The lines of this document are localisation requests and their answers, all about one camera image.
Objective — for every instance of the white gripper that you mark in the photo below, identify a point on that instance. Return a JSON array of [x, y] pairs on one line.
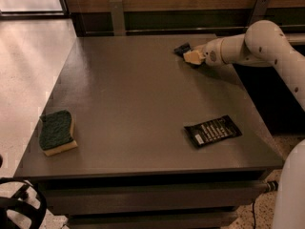
[[210, 53]]

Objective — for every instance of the dark rxbar blueberry wrapper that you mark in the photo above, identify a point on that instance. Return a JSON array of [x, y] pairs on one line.
[[182, 49]]

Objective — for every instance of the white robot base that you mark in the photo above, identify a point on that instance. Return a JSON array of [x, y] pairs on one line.
[[289, 211]]

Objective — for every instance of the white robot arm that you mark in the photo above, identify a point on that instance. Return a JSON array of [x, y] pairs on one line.
[[263, 44]]

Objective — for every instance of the green and yellow sponge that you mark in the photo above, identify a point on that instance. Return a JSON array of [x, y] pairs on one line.
[[57, 133]]

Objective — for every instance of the black snack bar wrapper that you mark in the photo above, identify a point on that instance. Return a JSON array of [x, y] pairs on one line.
[[212, 131]]

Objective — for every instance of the black office chair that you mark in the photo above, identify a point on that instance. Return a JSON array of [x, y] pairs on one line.
[[17, 203]]

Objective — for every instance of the right metal wall bracket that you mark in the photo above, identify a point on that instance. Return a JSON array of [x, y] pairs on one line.
[[258, 12]]

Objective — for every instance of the metal wall bracket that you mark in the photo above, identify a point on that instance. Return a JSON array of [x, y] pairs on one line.
[[258, 12], [118, 19]]

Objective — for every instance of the left metal wall bracket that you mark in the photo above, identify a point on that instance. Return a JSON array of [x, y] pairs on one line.
[[118, 19]]

